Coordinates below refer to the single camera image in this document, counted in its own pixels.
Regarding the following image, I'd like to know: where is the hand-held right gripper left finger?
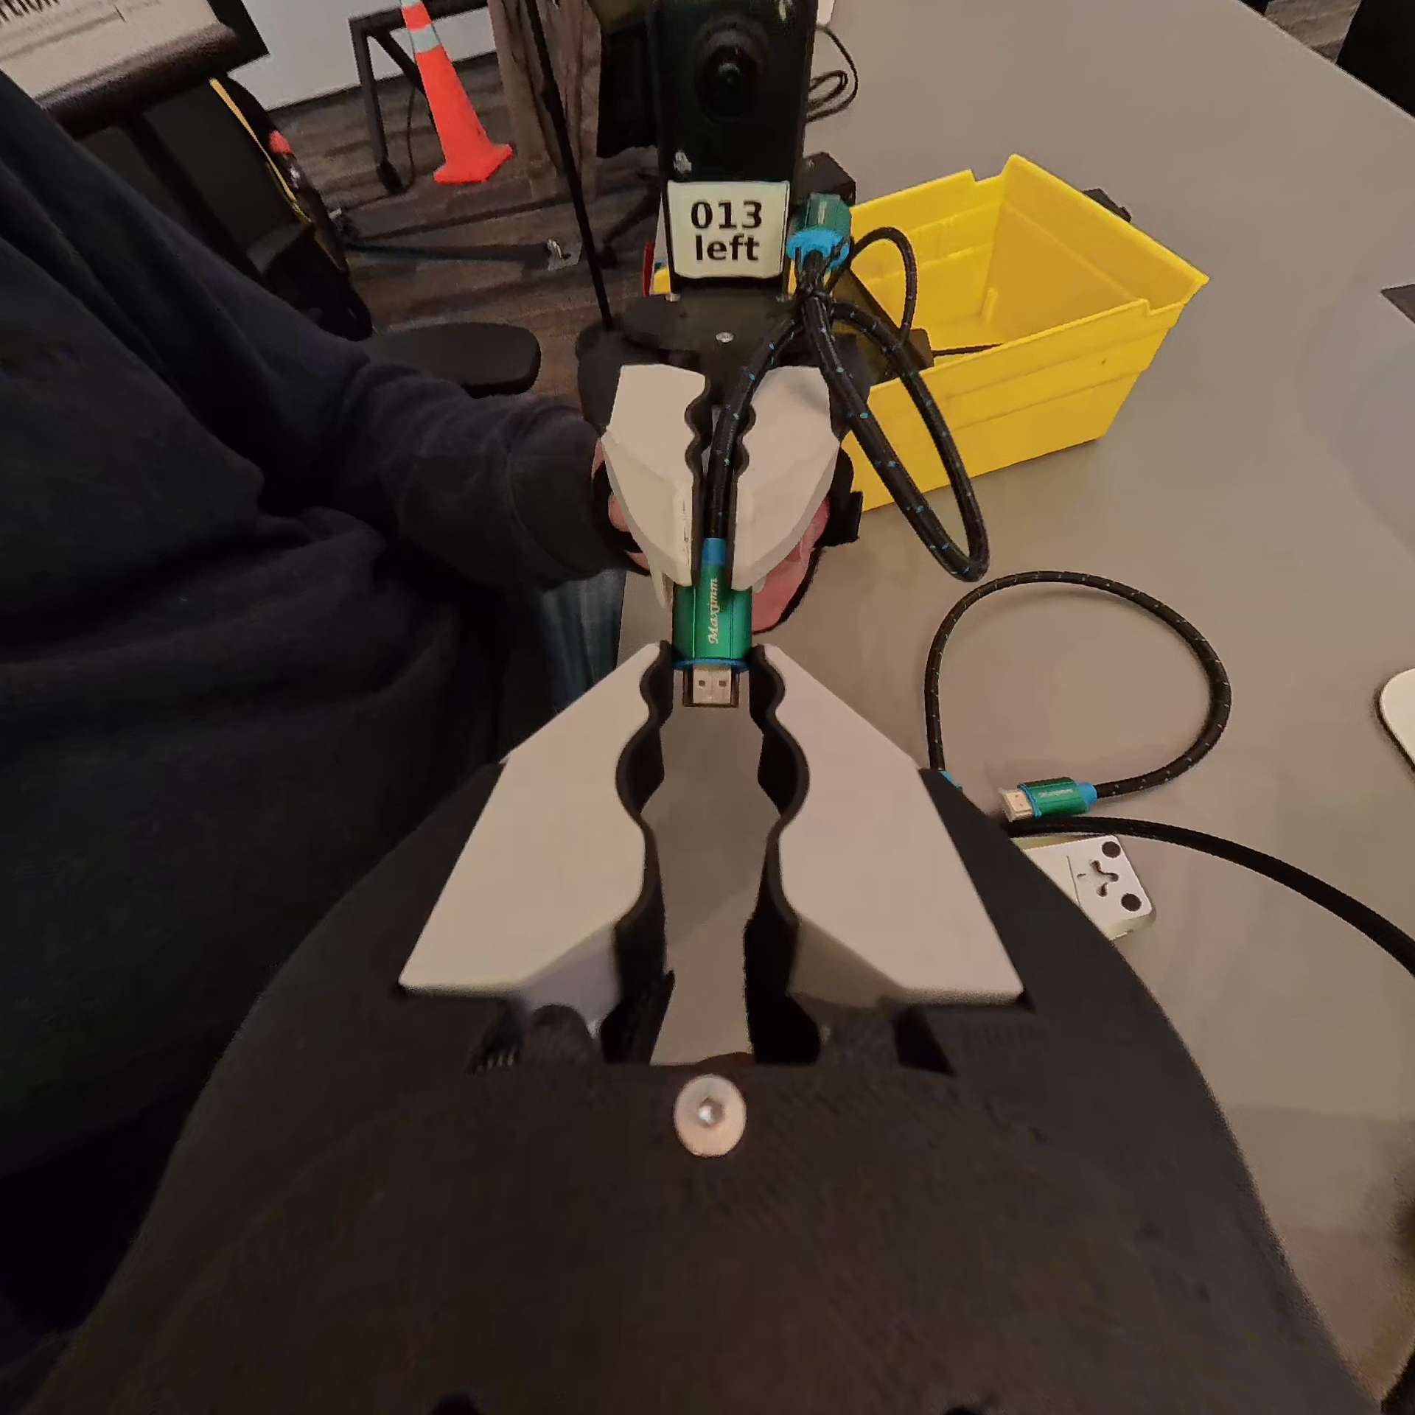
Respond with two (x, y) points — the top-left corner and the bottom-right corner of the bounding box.
(398, 642), (676, 1065)

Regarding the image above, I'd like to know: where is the person's dark sweater torso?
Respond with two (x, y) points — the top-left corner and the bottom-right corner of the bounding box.
(0, 497), (576, 1415)

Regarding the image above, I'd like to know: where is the person's left forearm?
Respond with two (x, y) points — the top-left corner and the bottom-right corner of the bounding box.
(0, 66), (632, 588)

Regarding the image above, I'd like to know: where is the orange traffic cone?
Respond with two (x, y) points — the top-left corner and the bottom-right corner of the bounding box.
(398, 0), (516, 187)

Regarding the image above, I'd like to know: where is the yellow plastic bin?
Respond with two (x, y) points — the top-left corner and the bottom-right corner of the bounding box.
(841, 154), (1210, 512)

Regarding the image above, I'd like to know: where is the thin braided hdmi cable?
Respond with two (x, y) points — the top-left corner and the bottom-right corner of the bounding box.
(666, 191), (992, 711)
(923, 570), (1233, 826)

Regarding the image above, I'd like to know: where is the person's left hand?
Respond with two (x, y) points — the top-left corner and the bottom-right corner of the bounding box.
(755, 496), (832, 646)

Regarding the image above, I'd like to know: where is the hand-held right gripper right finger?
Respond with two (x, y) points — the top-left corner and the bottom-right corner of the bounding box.
(750, 644), (1026, 1065)

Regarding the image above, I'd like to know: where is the black bag yellow trim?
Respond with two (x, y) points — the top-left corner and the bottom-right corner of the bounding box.
(211, 78), (372, 339)

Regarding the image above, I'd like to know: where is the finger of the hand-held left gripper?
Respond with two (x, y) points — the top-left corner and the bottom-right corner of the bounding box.
(730, 366), (842, 634)
(597, 366), (709, 610)

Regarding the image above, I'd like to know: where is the black chair armrest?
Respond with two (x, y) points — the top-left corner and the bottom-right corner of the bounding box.
(371, 320), (543, 400)

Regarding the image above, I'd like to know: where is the black office chair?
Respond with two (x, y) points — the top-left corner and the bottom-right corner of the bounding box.
(1333, 0), (1415, 85)

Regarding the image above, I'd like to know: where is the person's jeans leg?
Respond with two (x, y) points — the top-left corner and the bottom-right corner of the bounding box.
(543, 570), (625, 710)

